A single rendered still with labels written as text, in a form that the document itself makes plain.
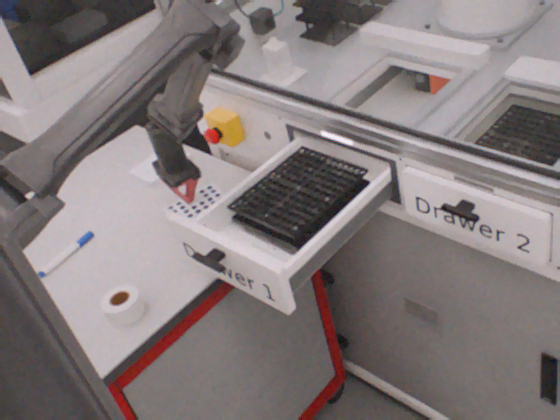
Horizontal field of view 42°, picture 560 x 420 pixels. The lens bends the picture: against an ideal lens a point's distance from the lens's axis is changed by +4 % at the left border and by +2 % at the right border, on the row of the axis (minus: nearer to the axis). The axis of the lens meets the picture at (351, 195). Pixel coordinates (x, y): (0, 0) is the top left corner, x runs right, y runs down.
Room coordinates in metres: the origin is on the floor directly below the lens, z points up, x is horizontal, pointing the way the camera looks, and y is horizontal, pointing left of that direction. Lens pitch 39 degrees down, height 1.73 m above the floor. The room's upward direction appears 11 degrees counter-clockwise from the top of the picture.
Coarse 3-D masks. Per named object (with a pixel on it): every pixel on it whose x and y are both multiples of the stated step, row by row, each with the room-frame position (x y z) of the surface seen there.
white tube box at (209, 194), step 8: (208, 184) 1.29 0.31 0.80; (200, 192) 1.27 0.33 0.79; (208, 192) 1.26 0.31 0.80; (216, 192) 1.25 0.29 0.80; (176, 200) 1.25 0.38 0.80; (200, 200) 1.23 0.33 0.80; (208, 200) 1.23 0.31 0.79; (216, 200) 1.22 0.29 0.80; (168, 208) 1.23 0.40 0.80; (176, 208) 1.22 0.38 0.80; (184, 208) 1.22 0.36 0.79; (192, 208) 1.22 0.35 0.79; (200, 208) 1.20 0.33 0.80; (184, 216) 1.19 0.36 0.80; (192, 216) 1.18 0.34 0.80
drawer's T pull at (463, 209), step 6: (444, 204) 0.94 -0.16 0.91; (450, 204) 0.93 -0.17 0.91; (462, 204) 0.93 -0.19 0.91; (468, 204) 0.92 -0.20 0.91; (474, 204) 0.92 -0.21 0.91; (444, 210) 0.93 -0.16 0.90; (450, 210) 0.92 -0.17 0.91; (456, 210) 0.91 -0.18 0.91; (462, 210) 0.91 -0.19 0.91; (468, 210) 0.91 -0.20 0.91; (462, 216) 0.90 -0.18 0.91; (468, 216) 0.90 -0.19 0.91; (474, 216) 0.89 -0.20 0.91; (474, 222) 0.89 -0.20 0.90
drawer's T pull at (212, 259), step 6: (210, 252) 0.93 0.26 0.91; (216, 252) 0.92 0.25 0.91; (222, 252) 0.92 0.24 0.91; (192, 258) 0.93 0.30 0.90; (198, 258) 0.92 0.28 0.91; (204, 258) 0.91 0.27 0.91; (210, 258) 0.91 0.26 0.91; (216, 258) 0.91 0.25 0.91; (222, 258) 0.91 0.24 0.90; (204, 264) 0.91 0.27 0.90; (210, 264) 0.90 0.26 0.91; (216, 264) 0.89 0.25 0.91; (216, 270) 0.88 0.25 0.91; (222, 270) 0.88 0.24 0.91
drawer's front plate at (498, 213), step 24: (408, 168) 1.04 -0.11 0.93; (408, 192) 1.03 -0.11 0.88; (432, 192) 0.99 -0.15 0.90; (456, 192) 0.95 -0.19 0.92; (480, 192) 0.93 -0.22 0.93; (432, 216) 0.99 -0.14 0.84; (456, 216) 0.96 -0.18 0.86; (480, 216) 0.92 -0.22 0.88; (504, 216) 0.89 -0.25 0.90; (528, 216) 0.86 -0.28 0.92; (480, 240) 0.92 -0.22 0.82; (504, 240) 0.89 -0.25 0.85
